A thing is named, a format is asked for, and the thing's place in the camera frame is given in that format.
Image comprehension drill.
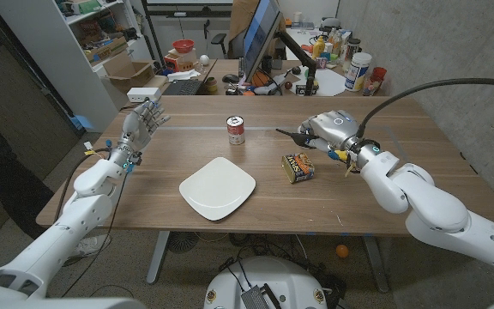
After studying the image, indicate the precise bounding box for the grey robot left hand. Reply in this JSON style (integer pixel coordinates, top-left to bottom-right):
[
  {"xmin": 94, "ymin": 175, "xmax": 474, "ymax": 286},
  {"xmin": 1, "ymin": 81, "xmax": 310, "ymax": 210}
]
[{"xmin": 116, "ymin": 99, "xmax": 172, "ymax": 167}]

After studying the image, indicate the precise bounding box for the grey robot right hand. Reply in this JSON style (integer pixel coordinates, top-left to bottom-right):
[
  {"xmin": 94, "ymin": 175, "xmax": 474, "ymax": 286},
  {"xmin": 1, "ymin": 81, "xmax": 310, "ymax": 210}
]
[{"xmin": 298, "ymin": 110, "xmax": 362, "ymax": 155}]

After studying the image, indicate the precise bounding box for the black rubber air blower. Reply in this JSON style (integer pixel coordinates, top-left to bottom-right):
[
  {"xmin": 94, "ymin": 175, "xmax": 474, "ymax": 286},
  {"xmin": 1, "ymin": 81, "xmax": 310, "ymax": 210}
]
[{"xmin": 275, "ymin": 128, "xmax": 319, "ymax": 149}]

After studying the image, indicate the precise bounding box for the red white soup can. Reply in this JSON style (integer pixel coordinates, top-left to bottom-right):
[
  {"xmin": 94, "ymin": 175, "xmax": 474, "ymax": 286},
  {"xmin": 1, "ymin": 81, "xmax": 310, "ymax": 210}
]
[{"xmin": 226, "ymin": 115, "xmax": 246, "ymax": 146}]

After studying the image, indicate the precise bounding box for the white square plate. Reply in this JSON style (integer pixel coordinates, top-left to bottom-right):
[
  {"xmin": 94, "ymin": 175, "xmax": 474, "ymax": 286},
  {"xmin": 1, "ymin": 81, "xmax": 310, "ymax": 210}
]
[{"xmin": 178, "ymin": 156, "xmax": 257, "ymax": 222}]

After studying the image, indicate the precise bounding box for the white power box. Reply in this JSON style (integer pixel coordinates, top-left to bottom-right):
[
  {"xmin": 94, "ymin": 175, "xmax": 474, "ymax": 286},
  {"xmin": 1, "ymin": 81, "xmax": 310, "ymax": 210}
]
[{"xmin": 126, "ymin": 87, "xmax": 163, "ymax": 104}]

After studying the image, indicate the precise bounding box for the white board sheet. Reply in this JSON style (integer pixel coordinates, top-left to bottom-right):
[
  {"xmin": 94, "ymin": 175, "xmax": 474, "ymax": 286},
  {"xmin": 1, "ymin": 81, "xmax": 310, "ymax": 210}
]
[{"xmin": 292, "ymin": 68, "xmax": 347, "ymax": 97}]

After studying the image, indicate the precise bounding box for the blue yellow meat tin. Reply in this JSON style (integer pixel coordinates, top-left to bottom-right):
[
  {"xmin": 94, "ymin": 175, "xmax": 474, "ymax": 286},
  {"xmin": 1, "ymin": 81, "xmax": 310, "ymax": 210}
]
[{"xmin": 280, "ymin": 153, "xmax": 316, "ymax": 185}]

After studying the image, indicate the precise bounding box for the blue plastic piece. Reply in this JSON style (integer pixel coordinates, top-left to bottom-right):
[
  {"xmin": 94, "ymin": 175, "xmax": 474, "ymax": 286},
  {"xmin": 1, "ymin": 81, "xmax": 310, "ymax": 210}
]
[{"xmin": 70, "ymin": 114, "xmax": 93, "ymax": 130}]

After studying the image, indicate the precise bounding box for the open cardboard box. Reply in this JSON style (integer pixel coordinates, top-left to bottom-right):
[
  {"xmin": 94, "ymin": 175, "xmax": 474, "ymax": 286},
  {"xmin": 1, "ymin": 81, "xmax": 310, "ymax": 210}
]
[{"xmin": 100, "ymin": 51, "xmax": 157, "ymax": 94}]

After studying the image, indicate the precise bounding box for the white canister blue label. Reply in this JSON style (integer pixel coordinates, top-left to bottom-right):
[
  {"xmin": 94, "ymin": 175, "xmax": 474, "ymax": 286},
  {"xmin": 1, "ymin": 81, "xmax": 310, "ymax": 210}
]
[{"xmin": 344, "ymin": 51, "xmax": 373, "ymax": 93}]

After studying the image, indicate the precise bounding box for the black keyboard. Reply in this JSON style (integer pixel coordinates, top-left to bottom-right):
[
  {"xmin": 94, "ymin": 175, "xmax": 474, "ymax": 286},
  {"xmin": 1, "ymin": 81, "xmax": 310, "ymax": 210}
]
[{"xmin": 162, "ymin": 79, "xmax": 203, "ymax": 96}]

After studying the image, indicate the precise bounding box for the yellow mustard bottle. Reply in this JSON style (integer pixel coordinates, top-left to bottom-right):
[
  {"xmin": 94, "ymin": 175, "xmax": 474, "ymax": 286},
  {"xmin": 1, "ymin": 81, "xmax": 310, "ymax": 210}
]
[{"xmin": 311, "ymin": 35, "xmax": 327, "ymax": 60}]

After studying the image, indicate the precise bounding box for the printed cardboard box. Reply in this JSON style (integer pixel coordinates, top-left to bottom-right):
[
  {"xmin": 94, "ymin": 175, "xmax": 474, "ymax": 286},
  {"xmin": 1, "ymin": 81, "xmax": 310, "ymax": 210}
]
[{"xmin": 84, "ymin": 36, "xmax": 129, "ymax": 65}]

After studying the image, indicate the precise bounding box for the clear plastic bin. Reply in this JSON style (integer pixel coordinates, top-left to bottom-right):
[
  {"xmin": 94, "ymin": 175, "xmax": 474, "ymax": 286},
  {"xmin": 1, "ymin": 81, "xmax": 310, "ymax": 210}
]
[{"xmin": 167, "ymin": 47, "xmax": 199, "ymax": 72}]

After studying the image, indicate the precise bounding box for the orange toy basketball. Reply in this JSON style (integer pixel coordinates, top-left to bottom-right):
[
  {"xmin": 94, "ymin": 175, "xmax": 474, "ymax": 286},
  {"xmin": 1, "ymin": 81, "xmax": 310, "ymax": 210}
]
[{"xmin": 251, "ymin": 70, "xmax": 270, "ymax": 88}]

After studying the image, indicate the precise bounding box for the red bowl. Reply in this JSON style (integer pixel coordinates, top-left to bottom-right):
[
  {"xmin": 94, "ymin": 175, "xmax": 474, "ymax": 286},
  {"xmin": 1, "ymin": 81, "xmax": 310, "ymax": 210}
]
[{"xmin": 172, "ymin": 39, "xmax": 196, "ymax": 54}]

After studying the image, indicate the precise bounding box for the white shelf unit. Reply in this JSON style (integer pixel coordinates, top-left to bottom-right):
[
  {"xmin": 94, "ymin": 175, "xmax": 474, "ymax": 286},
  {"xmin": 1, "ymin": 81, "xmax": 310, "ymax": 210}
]
[{"xmin": 0, "ymin": 0, "xmax": 154, "ymax": 133}]

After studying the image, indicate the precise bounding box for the wooden table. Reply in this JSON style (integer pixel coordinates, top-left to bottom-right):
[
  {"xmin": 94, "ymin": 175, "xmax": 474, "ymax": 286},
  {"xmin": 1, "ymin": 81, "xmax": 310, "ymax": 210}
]
[{"xmin": 35, "ymin": 94, "xmax": 494, "ymax": 294}]

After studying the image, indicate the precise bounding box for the wooden desk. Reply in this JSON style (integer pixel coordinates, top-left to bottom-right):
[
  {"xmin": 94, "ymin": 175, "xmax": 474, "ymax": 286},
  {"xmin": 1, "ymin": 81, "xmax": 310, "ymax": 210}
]
[{"xmin": 195, "ymin": 58, "xmax": 388, "ymax": 97}]

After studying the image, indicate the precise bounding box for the computer monitor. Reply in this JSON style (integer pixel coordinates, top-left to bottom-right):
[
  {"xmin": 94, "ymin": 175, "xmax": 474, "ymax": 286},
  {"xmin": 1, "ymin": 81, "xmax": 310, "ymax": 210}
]
[{"xmin": 241, "ymin": 0, "xmax": 283, "ymax": 83}]

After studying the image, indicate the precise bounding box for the black office chair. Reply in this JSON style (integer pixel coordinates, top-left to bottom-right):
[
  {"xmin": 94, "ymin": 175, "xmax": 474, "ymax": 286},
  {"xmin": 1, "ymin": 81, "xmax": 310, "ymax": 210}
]
[{"xmin": 210, "ymin": 33, "xmax": 245, "ymax": 59}]

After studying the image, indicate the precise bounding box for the round grey fan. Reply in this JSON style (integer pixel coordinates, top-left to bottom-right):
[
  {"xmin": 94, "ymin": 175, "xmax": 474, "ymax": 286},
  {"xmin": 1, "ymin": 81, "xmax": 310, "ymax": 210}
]
[{"xmin": 167, "ymin": 231, "xmax": 199, "ymax": 254}]

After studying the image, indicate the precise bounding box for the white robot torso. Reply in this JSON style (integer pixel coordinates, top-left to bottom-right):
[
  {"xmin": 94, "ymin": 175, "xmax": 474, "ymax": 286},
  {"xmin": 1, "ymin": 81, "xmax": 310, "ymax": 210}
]
[{"xmin": 203, "ymin": 256, "xmax": 328, "ymax": 309}]

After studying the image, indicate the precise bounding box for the grey finned box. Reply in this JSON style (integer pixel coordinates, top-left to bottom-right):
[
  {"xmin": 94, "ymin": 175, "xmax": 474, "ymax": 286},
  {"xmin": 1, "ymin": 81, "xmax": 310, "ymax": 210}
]
[{"xmin": 241, "ymin": 286, "xmax": 270, "ymax": 309}]

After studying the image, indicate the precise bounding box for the left arm thick black cable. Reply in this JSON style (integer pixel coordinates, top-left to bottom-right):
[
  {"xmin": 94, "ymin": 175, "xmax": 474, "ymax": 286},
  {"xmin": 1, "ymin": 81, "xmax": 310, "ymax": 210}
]
[{"xmin": 52, "ymin": 148, "xmax": 115, "ymax": 224}]

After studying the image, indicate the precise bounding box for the arm thick black cable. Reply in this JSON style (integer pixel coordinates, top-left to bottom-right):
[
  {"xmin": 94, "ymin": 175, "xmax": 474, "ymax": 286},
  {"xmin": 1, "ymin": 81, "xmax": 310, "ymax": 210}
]
[
  {"xmin": 52, "ymin": 148, "xmax": 115, "ymax": 224},
  {"xmin": 355, "ymin": 77, "xmax": 494, "ymax": 138}
]

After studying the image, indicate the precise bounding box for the right arm thick black cable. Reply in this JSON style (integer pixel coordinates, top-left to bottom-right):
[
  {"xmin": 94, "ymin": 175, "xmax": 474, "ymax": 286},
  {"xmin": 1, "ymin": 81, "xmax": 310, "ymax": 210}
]
[{"xmin": 355, "ymin": 77, "xmax": 494, "ymax": 138}]

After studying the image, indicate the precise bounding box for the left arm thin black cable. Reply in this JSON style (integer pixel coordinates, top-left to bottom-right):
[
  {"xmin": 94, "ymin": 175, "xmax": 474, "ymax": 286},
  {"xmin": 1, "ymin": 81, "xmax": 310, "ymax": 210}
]
[{"xmin": 60, "ymin": 171, "xmax": 130, "ymax": 297}]

